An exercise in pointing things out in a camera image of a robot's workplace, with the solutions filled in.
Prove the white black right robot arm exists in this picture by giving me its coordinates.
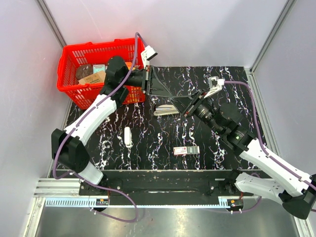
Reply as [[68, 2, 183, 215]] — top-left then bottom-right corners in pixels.
[[170, 91, 316, 220]]

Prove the staple box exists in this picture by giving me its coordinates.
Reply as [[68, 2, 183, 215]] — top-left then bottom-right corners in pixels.
[[173, 146, 200, 156]]

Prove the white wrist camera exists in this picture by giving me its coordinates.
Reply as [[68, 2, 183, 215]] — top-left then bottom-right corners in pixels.
[[141, 45, 158, 68], [204, 76, 225, 98]]

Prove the brown cardboard box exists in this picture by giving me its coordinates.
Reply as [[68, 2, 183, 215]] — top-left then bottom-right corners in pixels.
[[79, 71, 106, 85]]

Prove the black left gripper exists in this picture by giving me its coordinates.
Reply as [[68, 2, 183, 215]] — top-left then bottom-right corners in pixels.
[[121, 66, 173, 97]]

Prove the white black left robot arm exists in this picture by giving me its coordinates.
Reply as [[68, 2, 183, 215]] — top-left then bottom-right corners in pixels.
[[51, 56, 172, 195]]

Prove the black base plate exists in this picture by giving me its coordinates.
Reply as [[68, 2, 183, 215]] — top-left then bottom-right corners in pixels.
[[79, 170, 254, 198]]

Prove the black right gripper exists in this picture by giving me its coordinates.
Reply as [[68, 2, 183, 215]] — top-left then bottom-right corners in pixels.
[[168, 89, 223, 135]]

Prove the red plastic basket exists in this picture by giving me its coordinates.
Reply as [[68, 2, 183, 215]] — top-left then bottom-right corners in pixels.
[[57, 38, 145, 110]]

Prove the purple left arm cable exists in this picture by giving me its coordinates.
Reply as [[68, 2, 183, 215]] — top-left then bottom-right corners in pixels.
[[52, 32, 149, 223]]

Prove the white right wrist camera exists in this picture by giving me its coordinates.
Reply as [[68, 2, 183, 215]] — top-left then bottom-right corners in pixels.
[[204, 76, 225, 98]]

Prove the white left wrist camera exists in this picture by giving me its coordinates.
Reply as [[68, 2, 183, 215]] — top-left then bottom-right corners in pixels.
[[141, 45, 158, 68]]

